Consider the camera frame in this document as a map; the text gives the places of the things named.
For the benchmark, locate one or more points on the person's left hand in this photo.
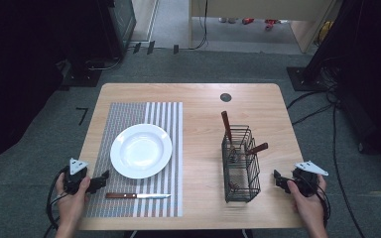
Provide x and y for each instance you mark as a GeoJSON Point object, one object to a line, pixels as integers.
{"type": "Point", "coordinates": [71, 206]}

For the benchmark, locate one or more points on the black floor tape corner mark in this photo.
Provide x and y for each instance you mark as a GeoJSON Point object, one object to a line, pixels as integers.
{"type": "Point", "coordinates": [83, 114]}

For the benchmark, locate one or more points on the person's right hand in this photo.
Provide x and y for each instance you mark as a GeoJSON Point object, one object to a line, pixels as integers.
{"type": "Point", "coordinates": [309, 208]}

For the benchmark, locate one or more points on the light wooden desk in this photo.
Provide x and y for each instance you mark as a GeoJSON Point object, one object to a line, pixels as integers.
{"type": "Point", "coordinates": [261, 8]}

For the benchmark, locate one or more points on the yellow object under desk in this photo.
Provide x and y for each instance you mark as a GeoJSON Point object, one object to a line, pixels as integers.
{"type": "Point", "coordinates": [324, 31]}

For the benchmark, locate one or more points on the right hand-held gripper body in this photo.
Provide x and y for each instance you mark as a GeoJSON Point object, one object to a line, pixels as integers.
{"type": "Point", "coordinates": [306, 183]}

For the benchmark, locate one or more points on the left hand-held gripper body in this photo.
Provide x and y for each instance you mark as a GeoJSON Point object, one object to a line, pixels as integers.
{"type": "Point", "coordinates": [76, 178]}

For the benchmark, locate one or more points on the black stand base plate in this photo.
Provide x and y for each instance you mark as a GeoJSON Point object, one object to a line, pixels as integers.
{"type": "Point", "coordinates": [302, 79]}
{"type": "Point", "coordinates": [82, 76]}

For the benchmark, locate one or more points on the striped woven placemat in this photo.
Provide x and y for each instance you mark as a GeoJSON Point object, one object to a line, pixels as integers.
{"type": "Point", "coordinates": [160, 112]}

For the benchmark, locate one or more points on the dark cabinet with glass side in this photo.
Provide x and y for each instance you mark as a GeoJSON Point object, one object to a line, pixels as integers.
{"type": "Point", "coordinates": [120, 23]}

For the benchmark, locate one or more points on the white round plate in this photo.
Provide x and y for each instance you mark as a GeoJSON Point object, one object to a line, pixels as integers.
{"type": "Point", "coordinates": [141, 151]}

